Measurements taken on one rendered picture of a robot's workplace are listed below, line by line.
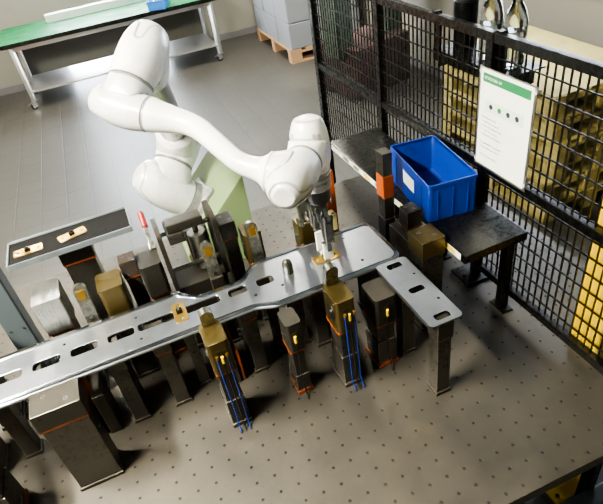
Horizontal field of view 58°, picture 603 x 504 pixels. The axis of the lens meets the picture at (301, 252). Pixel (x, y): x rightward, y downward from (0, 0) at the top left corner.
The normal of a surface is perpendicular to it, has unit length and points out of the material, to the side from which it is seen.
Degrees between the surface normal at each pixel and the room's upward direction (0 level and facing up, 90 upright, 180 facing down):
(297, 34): 90
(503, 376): 0
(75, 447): 90
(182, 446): 0
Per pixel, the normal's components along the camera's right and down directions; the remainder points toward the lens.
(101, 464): 0.39, 0.51
